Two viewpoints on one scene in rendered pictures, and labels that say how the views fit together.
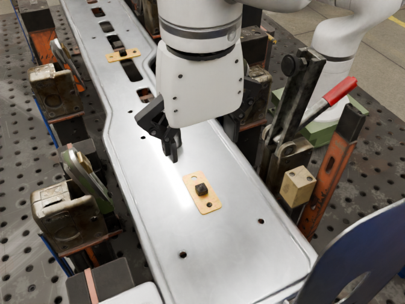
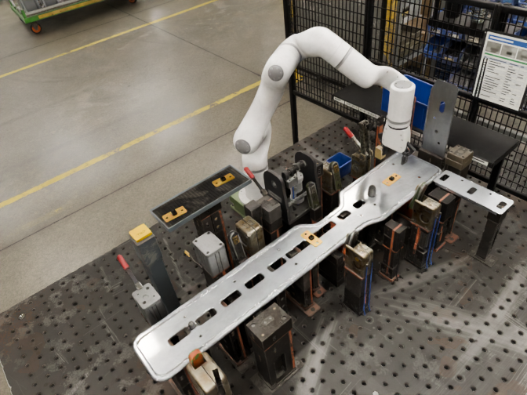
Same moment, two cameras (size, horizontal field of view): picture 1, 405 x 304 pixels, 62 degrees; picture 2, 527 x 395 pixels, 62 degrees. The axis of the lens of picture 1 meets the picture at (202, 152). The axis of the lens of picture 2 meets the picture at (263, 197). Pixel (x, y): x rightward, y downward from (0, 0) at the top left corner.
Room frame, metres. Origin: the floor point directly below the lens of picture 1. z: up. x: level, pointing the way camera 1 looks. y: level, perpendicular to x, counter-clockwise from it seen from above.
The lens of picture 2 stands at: (1.09, 1.25, 2.20)
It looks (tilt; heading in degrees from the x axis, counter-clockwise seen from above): 41 degrees down; 260
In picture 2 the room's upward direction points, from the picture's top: 8 degrees counter-clockwise
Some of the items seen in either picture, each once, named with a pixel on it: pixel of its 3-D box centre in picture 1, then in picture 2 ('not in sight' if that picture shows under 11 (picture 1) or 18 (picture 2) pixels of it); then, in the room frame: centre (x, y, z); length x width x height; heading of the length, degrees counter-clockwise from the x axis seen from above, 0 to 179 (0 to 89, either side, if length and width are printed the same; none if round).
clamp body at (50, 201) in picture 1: (88, 248); (421, 233); (0.30, 0.21, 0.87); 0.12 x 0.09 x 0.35; 115
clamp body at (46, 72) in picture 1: (71, 128); (357, 277); (0.63, 0.33, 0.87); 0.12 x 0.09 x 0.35; 115
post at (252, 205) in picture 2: not in sight; (258, 240); (0.93, 0.04, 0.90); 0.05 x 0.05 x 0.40; 25
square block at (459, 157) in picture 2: not in sight; (452, 184); (0.03, 0.00, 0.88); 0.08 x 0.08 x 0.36; 25
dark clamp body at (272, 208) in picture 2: not in sight; (272, 236); (0.87, 0.03, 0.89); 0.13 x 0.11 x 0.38; 115
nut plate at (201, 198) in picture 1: (201, 189); (391, 179); (0.34, 0.00, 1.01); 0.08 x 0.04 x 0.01; 25
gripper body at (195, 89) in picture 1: (200, 75); (397, 134); (0.33, 0.00, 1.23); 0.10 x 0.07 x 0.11; 115
